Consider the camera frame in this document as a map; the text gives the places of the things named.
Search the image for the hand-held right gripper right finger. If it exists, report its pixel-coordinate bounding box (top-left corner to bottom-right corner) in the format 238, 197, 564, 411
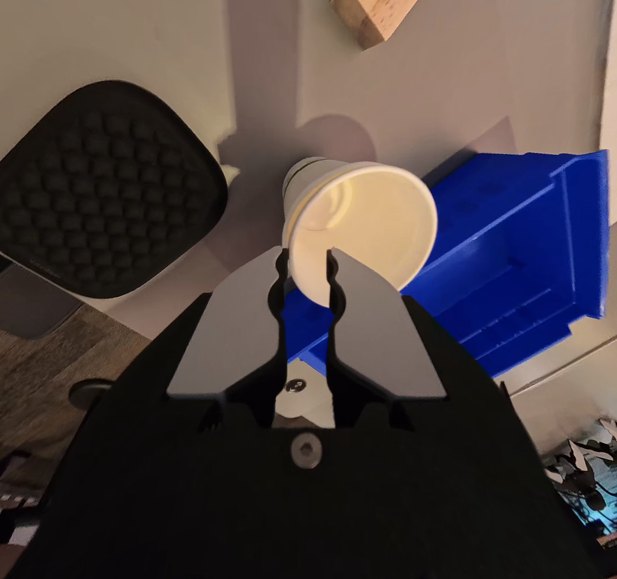
326, 248, 447, 402

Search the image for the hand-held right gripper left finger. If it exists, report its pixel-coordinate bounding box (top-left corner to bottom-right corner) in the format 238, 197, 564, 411
166, 246, 291, 402

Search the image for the blue plastic bin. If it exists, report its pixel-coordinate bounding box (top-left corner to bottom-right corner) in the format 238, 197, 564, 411
284, 150, 610, 379

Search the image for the black floor lamp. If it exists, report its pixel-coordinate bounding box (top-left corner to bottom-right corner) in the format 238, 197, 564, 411
67, 379, 114, 408

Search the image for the black textured wrist pad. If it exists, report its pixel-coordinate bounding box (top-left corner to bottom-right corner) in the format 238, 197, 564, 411
0, 80, 228, 300

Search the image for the spare hand-held gripper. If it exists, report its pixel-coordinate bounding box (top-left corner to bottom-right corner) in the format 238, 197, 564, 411
544, 439, 594, 485
586, 417, 617, 454

